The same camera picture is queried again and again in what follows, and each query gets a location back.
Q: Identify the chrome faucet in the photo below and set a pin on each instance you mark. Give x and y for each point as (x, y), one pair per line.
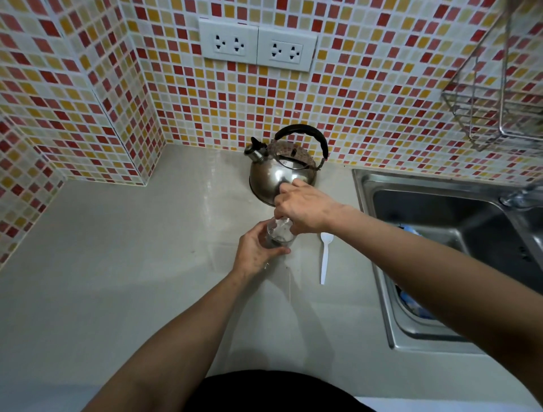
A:
(519, 198)

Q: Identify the stainless steel sink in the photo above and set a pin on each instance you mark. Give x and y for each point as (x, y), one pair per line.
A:
(365, 186)

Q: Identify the person's left forearm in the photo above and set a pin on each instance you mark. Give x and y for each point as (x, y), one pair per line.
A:
(178, 348)

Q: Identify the person's black shirt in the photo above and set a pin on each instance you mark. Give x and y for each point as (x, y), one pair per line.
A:
(275, 394)

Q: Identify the clear drinking glass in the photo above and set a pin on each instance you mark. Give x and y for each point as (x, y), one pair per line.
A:
(278, 243)

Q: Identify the person's left hand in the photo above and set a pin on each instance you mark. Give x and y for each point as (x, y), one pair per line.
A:
(250, 254)

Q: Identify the person's right hand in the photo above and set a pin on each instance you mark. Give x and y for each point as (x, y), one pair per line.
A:
(305, 208)

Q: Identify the white plastic spoon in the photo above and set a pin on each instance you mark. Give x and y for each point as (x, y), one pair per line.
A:
(326, 254)

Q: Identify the person's right forearm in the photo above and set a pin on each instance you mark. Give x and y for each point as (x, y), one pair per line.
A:
(445, 280)

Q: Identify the blue white dish cloth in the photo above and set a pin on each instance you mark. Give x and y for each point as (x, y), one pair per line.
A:
(413, 305)

